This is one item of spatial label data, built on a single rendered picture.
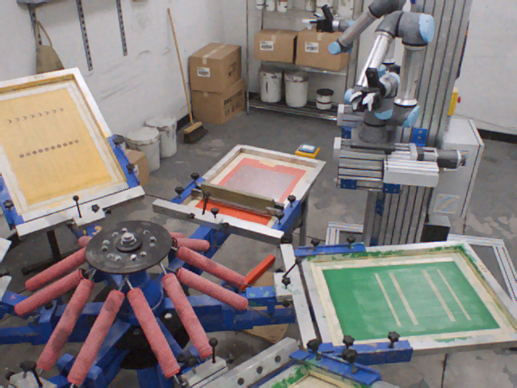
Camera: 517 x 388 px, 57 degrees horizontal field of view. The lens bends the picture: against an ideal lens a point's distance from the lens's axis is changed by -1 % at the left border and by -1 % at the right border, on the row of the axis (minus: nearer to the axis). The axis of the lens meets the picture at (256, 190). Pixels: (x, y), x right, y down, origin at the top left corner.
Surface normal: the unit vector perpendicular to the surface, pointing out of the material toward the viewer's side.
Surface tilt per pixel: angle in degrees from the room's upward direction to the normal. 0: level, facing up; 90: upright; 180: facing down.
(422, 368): 0
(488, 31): 90
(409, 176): 90
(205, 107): 90
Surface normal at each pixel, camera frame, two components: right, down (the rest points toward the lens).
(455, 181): -0.18, 0.51
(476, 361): 0.00, -0.85
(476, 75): -0.41, 0.47
